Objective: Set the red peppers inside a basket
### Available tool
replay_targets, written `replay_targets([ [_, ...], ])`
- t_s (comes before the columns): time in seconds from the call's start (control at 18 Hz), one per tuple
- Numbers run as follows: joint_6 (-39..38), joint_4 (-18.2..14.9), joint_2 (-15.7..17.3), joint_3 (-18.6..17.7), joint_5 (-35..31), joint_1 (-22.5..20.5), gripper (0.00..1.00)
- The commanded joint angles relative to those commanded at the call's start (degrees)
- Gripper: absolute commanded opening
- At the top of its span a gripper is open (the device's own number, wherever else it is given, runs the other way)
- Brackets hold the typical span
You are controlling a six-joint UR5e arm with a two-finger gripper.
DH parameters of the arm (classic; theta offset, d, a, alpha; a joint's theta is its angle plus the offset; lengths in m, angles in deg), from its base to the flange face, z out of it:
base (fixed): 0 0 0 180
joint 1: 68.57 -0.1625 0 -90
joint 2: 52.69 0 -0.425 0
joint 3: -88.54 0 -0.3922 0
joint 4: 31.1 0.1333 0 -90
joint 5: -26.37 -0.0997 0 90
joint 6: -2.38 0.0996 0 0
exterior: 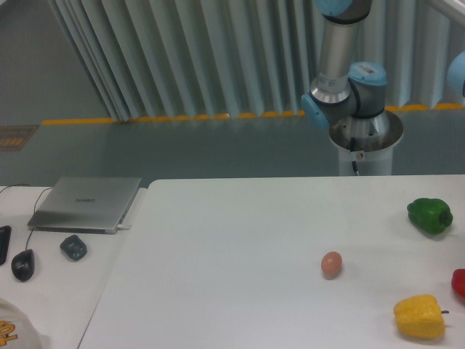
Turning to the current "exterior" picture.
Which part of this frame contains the black computer mouse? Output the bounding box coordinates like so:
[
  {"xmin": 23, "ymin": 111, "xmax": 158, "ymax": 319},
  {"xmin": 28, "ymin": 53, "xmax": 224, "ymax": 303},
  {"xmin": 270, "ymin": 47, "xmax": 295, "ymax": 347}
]
[{"xmin": 11, "ymin": 249, "xmax": 35, "ymax": 282}]

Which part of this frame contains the green bell pepper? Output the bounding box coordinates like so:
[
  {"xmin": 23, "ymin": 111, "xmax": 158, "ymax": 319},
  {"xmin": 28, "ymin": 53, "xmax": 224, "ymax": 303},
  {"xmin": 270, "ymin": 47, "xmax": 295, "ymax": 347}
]
[{"xmin": 407, "ymin": 198, "xmax": 453, "ymax": 236}]

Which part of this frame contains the folded white partition screen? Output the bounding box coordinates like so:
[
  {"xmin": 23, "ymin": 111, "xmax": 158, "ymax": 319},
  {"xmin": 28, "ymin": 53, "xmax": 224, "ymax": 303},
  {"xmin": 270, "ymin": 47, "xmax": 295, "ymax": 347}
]
[{"xmin": 50, "ymin": 1, "xmax": 464, "ymax": 121}]

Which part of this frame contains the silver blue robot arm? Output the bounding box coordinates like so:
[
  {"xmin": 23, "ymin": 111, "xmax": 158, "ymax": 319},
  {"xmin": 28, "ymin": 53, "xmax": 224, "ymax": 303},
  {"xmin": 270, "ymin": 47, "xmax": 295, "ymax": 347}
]
[{"xmin": 302, "ymin": 1, "xmax": 464, "ymax": 128}]

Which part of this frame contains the black mouse cable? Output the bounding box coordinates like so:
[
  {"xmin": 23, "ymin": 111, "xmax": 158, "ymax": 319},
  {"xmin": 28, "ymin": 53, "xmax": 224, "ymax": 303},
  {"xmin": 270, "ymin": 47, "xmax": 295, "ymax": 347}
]
[{"xmin": 0, "ymin": 183, "xmax": 54, "ymax": 252}]

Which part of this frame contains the red bell pepper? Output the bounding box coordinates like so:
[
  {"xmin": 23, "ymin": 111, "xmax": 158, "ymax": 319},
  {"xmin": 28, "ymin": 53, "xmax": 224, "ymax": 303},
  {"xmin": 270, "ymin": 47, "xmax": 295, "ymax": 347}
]
[{"xmin": 451, "ymin": 268, "xmax": 465, "ymax": 298}]

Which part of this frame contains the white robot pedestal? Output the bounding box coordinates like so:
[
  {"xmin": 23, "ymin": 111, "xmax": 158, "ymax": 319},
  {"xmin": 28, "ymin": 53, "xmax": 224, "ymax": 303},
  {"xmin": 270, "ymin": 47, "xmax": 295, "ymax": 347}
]
[{"xmin": 329, "ymin": 111, "xmax": 404, "ymax": 176}]

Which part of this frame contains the brown egg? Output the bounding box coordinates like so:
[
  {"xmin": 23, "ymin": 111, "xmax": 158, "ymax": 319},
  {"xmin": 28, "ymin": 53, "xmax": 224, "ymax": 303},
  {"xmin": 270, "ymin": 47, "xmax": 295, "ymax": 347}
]
[{"xmin": 320, "ymin": 251, "xmax": 343, "ymax": 278}]

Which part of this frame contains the black flat device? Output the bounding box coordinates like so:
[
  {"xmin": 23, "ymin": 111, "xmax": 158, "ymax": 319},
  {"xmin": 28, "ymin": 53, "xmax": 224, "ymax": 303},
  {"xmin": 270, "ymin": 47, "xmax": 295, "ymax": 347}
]
[{"xmin": 0, "ymin": 225, "xmax": 12, "ymax": 265}]

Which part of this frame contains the white cloth with orange print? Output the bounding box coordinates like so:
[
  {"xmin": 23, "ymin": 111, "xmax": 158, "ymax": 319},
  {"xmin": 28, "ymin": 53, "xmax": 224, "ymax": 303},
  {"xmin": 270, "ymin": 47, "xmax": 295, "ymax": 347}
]
[{"xmin": 0, "ymin": 298, "xmax": 43, "ymax": 349}]

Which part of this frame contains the dark grey small case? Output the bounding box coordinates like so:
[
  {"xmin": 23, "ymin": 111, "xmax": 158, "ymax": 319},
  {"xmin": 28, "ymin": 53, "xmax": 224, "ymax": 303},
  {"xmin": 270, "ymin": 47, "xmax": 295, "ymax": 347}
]
[{"xmin": 60, "ymin": 235, "xmax": 88, "ymax": 262}]

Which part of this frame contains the silver closed laptop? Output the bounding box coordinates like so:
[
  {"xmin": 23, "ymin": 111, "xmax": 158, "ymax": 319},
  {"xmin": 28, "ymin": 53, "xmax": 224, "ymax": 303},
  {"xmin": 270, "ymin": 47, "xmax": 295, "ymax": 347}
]
[{"xmin": 28, "ymin": 177, "xmax": 141, "ymax": 234}]

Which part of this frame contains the yellow bell pepper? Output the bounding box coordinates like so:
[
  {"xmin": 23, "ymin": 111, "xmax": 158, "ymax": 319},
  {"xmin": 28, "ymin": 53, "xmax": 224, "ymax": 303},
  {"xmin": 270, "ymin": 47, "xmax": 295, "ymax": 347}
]
[{"xmin": 393, "ymin": 294, "xmax": 445, "ymax": 340}]

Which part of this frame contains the black pedestal cable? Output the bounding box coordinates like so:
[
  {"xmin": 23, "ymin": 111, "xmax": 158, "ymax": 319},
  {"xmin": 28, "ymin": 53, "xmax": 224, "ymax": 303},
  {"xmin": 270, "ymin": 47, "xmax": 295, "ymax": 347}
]
[{"xmin": 349, "ymin": 136, "xmax": 361, "ymax": 177}]

